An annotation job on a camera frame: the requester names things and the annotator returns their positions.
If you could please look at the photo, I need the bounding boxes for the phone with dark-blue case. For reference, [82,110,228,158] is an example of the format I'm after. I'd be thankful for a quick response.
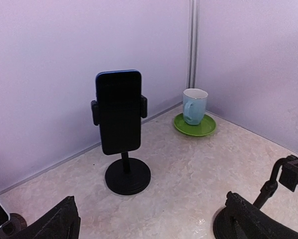
[95,70,142,155]

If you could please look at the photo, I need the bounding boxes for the white blue mug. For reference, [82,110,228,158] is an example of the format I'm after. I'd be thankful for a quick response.
[183,88,208,125]

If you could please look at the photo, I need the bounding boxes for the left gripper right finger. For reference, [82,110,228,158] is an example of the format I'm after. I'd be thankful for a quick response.
[225,192,298,239]

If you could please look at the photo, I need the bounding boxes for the folding phone stand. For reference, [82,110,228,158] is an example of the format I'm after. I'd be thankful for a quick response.
[0,213,27,239]

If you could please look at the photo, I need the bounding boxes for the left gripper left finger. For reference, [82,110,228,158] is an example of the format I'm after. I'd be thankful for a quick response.
[11,196,81,239]

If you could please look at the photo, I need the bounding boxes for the green saucer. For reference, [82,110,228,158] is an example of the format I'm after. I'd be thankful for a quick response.
[173,113,216,137]

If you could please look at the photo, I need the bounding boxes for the black clamp phone stand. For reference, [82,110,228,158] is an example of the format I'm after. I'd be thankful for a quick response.
[91,96,151,195]

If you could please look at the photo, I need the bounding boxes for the right aluminium frame post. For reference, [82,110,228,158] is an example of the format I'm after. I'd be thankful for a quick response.
[187,0,200,88]

